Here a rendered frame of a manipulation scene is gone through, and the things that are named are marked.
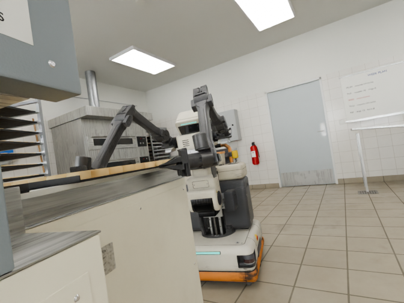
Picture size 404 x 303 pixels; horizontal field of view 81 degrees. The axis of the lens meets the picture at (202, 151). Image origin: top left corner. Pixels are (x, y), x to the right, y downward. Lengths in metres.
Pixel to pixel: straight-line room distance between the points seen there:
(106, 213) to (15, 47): 0.43
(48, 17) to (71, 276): 0.30
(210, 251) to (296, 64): 4.37
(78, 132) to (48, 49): 4.22
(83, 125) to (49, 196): 3.96
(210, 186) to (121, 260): 1.12
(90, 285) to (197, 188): 1.44
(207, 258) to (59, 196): 1.36
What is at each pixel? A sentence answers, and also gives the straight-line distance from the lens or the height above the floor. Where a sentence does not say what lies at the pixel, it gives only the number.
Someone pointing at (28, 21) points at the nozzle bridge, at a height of 1.09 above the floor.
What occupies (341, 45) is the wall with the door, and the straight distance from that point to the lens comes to 5.40.
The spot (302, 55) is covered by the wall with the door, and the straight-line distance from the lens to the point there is 5.43.
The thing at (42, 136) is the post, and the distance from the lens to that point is 2.43.
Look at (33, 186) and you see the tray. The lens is 0.65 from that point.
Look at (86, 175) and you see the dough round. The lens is 0.59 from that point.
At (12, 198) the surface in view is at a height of 0.90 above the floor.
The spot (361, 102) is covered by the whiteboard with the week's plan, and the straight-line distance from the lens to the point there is 5.18.
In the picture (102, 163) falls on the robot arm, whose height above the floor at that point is 0.95.
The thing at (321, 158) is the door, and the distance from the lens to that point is 5.21.
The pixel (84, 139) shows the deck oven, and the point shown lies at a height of 1.49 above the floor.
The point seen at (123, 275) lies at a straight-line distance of 0.70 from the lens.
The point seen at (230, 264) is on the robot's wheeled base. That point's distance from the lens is 1.76.
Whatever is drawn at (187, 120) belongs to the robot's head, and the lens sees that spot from 1.66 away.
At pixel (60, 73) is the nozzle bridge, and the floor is 1.04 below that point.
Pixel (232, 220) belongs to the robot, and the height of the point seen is 0.36.
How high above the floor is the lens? 0.92
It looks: 1 degrees up
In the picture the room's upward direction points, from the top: 9 degrees counter-clockwise
